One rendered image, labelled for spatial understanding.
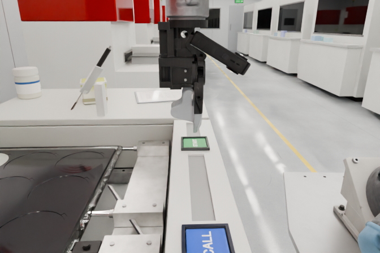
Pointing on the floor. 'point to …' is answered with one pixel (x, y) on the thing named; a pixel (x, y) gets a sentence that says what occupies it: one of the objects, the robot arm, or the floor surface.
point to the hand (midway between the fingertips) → (198, 126)
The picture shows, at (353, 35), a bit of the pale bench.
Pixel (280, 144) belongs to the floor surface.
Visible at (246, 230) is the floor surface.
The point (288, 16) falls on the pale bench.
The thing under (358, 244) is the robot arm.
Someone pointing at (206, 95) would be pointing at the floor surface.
